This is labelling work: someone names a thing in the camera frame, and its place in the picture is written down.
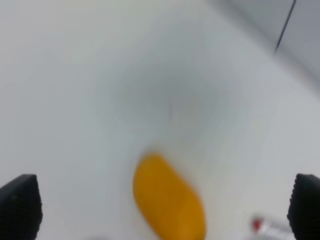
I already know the red white marker pen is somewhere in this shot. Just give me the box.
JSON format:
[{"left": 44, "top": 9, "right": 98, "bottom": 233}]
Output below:
[{"left": 249, "top": 215, "right": 296, "bottom": 240}]

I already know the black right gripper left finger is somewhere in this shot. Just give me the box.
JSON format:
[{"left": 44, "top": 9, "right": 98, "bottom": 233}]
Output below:
[{"left": 0, "top": 174, "right": 43, "bottom": 240}]

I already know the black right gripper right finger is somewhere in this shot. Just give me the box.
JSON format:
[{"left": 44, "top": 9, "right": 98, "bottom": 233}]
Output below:
[{"left": 287, "top": 173, "right": 320, "bottom": 240}]

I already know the orange toy mango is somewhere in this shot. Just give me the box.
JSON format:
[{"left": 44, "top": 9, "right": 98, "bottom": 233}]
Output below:
[{"left": 132, "top": 153, "right": 206, "bottom": 240}]

